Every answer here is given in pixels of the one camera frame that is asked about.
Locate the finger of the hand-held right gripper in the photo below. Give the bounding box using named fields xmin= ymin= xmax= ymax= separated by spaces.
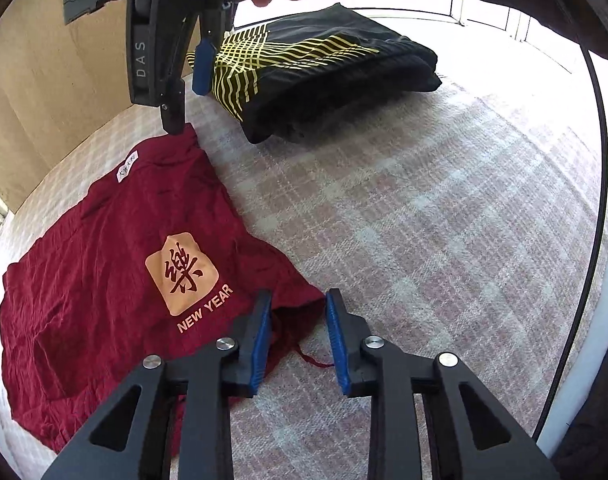
xmin=194 ymin=2 xmax=235 ymax=97
xmin=160 ymin=15 xmax=201 ymax=136

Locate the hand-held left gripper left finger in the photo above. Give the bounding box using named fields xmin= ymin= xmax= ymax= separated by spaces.
xmin=42 ymin=289 xmax=273 ymax=480

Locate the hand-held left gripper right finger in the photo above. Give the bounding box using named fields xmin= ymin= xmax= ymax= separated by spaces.
xmin=325 ymin=287 xmax=562 ymax=480

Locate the dark red shirt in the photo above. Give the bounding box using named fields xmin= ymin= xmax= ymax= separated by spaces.
xmin=0 ymin=122 xmax=335 ymax=456

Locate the light wooden board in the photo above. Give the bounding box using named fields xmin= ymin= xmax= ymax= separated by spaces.
xmin=0 ymin=0 xmax=205 ymax=213

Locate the black garment with yellow stripes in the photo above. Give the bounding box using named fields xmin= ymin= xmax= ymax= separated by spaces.
xmin=184 ymin=2 xmax=443 ymax=146

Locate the pink plaid cloth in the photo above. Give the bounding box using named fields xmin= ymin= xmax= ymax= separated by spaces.
xmin=0 ymin=62 xmax=608 ymax=480

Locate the black cable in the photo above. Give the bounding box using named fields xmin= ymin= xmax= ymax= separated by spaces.
xmin=531 ymin=35 xmax=608 ymax=443

